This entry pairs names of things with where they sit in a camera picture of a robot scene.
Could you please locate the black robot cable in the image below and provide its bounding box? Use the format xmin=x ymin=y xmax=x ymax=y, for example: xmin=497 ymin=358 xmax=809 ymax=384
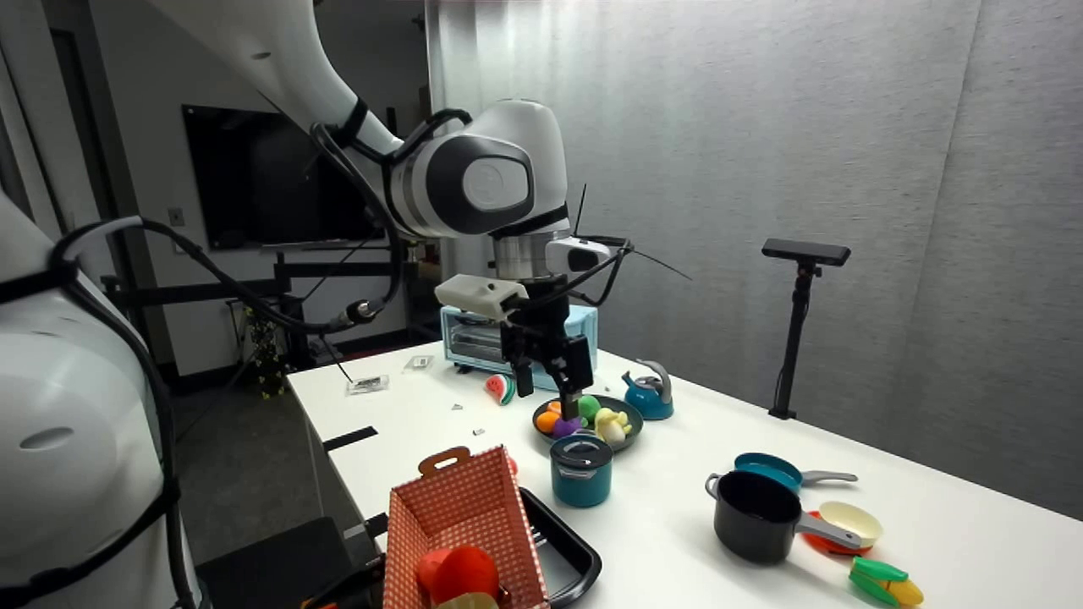
xmin=43 ymin=103 xmax=476 ymax=609

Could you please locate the blue toy frying pan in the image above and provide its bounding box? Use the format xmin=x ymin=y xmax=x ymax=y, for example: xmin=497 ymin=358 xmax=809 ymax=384
xmin=731 ymin=449 xmax=859 ymax=498

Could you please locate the red toy tomato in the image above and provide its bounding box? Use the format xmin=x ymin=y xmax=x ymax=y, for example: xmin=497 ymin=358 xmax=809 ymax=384
xmin=417 ymin=541 xmax=506 ymax=605

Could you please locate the blue toy pot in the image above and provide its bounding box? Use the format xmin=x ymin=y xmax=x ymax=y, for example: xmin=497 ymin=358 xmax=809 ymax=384
xmin=547 ymin=441 xmax=615 ymax=512

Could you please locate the red toy saucer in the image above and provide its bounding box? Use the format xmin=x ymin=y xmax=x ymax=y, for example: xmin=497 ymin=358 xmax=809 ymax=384
xmin=799 ymin=512 xmax=886 ymax=560

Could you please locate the black stereo camera bar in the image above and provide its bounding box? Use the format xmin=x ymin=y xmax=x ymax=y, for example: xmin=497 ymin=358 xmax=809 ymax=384
xmin=760 ymin=238 xmax=857 ymax=270

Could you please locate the blue toy kettle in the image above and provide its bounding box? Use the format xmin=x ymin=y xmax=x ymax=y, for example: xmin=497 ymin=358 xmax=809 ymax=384
xmin=622 ymin=356 xmax=677 ymax=424

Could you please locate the red plastic dish rack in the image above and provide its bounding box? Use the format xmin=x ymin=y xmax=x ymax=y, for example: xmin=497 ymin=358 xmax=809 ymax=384
xmin=378 ymin=444 xmax=551 ymax=609

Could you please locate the black camera tripod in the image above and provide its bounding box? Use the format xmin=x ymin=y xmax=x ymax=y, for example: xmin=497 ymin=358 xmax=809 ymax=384
xmin=769 ymin=259 xmax=818 ymax=424

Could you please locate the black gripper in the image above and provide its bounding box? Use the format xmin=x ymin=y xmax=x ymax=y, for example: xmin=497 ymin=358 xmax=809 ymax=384
xmin=497 ymin=277 xmax=598 ymax=398

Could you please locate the green yellow toy corn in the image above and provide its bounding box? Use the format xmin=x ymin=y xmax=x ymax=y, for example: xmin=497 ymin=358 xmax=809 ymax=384
xmin=848 ymin=556 xmax=929 ymax=609

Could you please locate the small paper label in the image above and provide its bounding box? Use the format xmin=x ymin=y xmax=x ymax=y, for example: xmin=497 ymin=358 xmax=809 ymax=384
xmin=342 ymin=369 xmax=392 ymax=398

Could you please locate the black tape strip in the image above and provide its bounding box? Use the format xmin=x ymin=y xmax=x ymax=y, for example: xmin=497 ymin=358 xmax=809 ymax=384
xmin=323 ymin=424 xmax=382 ymax=453

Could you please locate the bowl of toy fruit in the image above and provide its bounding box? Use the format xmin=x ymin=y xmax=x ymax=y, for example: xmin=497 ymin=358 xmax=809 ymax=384
xmin=527 ymin=393 xmax=648 ymax=453

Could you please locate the light blue toy toaster oven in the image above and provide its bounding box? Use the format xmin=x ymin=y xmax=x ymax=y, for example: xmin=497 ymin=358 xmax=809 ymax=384
xmin=436 ymin=301 xmax=603 ymax=382

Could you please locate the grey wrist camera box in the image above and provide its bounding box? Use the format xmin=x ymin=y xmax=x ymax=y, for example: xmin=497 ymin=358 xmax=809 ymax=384
xmin=432 ymin=270 xmax=531 ymax=328

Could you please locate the black baking tray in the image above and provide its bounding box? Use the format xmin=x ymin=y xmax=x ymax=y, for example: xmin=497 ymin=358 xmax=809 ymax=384
xmin=511 ymin=484 xmax=606 ymax=609

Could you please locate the orange toy fruit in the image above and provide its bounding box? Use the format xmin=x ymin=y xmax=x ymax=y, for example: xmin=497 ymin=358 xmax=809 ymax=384
xmin=531 ymin=398 xmax=573 ymax=441

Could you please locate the cream toy bowl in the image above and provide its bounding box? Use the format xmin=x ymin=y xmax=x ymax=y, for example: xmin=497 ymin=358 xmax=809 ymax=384
xmin=814 ymin=499 xmax=886 ymax=552

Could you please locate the black wall monitor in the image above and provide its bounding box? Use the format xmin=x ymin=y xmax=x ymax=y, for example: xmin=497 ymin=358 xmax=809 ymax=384
xmin=181 ymin=101 xmax=392 ymax=253

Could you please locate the black metal stand frame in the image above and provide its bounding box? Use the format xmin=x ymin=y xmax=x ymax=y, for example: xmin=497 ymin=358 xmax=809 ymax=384
xmin=268 ymin=250 xmax=414 ymax=364

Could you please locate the black toy pot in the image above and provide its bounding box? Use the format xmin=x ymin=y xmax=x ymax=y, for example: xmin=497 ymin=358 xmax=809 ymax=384
xmin=704 ymin=466 xmax=875 ymax=569

